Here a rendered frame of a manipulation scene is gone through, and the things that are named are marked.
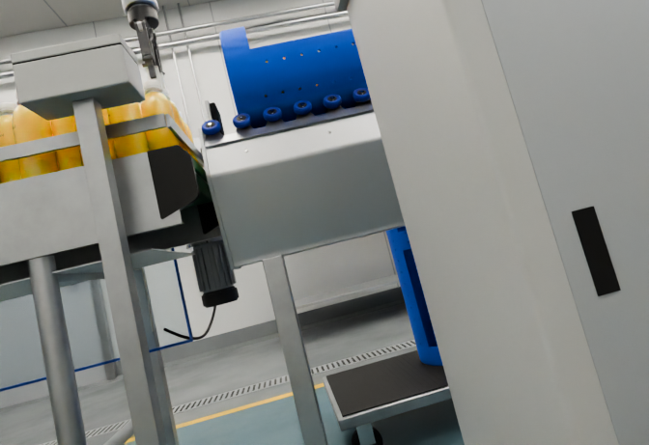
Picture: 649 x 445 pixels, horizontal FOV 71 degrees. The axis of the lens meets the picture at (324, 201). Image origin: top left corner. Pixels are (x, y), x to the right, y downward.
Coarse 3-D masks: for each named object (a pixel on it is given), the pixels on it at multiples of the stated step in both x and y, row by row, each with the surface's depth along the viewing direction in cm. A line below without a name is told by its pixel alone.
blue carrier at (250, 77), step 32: (224, 32) 113; (352, 32) 110; (256, 64) 108; (288, 64) 108; (320, 64) 109; (352, 64) 110; (256, 96) 109; (288, 96) 111; (320, 96) 113; (352, 96) 115
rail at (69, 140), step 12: (132, 120) 97; (144, 120) 97; (156, 120) 97; (72, 132) 96; (108, 132) 96; (120, 132) 96; (132, 132) 97; (24, 144) 95; (36, 144) 95; (48, 144) 95; (60, 144) 95; (72, 144) 95; (0, 156) 94; (12, 156) 94; (24, 156) 95
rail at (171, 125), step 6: (168, 114) 99; (168, 120) 98; (168, 126) 98; (174, 126) 102; (174, 132) 102; (180, 132) 107; (180, 138) 107; (186, 138) 115; (186, 144) 113; (192, 144) 122; (192, 150) 120; (198, 156) 127
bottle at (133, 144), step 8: (128, 104) 103; (136, 104) 105; (112, 112) 102; (120, 112) 102; (128, 112) 102; (136, 112) 104; (112, 120) 102; (120, 120) 102; (128, 120) 102; (128, 136) 101; (136, 136) 102; (144, 136) 104; (120, 144) 101; (128, 144) 101; (136, 144) 102; (144, 144) 103; (120, 152) 101; (128, 152) 101; (136, 152) 101; (144, 152) 103
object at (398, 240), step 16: (400, 240) 160; (400, 256) 161; (400, 272) 163; (416, 272) 179; (416, 288) 178; (416, 304) 158; (416, 320) 159; (416, 336) 161; (432, 336) 176; (432, 352) 155
